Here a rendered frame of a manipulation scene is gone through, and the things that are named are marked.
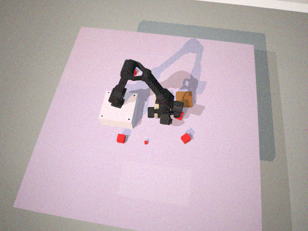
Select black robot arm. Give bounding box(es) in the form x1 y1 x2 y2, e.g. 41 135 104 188
108 59 184 125

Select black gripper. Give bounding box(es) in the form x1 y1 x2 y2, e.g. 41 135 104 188
147 107 181 118

